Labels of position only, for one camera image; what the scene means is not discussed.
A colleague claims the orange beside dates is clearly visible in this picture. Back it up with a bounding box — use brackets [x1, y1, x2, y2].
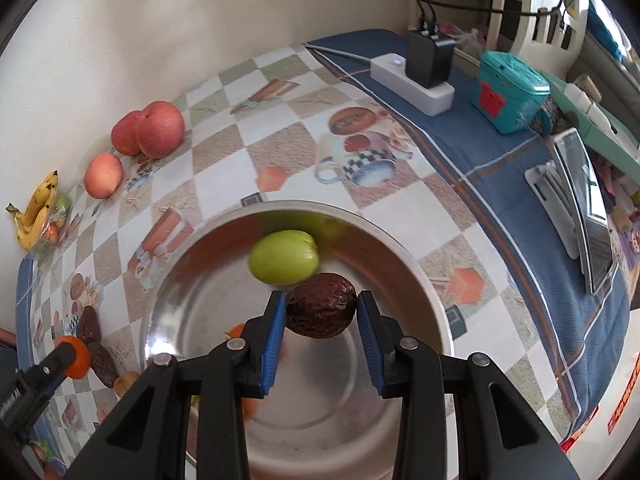
[54, 336, 91, 379]

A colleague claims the black power adapter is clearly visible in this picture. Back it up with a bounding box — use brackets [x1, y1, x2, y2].
[405, 30, 456, 89]

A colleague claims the small dark date top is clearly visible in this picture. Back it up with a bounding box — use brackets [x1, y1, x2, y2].
[76, 306, 102, 344]

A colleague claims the round dark date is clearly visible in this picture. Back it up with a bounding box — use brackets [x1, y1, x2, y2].
[286, 273, 358, 339]

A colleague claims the checkered patterned tablecloth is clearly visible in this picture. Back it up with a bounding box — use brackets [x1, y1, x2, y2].
[14, 28, 633, 480]

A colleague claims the green fruit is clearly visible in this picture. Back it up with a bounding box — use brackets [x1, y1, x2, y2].
[247, 230, 320, 285]

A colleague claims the white power strip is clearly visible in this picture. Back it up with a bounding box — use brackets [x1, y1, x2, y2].
[370, 53, 454, 117]

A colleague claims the orange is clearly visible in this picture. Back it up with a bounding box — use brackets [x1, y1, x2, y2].
[226, 323, 289, 361]
[54, 336, 91, 379]
[241, 398, 259, 420]

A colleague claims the red apple middle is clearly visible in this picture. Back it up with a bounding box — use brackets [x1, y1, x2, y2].
[111, 110, 142, 157]

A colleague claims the red apple right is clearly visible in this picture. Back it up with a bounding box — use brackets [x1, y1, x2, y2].
[134, 101, 186, 159]

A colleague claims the teal plastic box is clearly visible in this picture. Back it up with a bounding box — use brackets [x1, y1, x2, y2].
[471, 51, 550, 134]

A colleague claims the red apple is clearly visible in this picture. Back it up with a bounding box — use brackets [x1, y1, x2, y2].
[84, 153, 124, 200]
[134, 101, 186, 159]
[111, 110, 142, 157]

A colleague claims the brown longan left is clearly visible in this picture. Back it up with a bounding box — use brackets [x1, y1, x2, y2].
[113, 370, 140, 398]

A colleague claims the bunch of yellow bananas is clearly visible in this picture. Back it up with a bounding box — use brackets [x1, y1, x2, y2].
[6, 170, 58, 252]

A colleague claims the red apple left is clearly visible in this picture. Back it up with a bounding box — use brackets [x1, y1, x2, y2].
[84, 153, 124, 200]

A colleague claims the large steel plate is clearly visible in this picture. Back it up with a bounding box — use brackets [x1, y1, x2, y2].
[140, 200, 452, 479]

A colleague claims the tablet on white stand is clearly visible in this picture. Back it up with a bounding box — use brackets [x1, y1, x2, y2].
[524, 128, 617, 295]

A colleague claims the clear plastic fruit tray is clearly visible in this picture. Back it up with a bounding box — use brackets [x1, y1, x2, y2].
[30, 193, 72, 260]

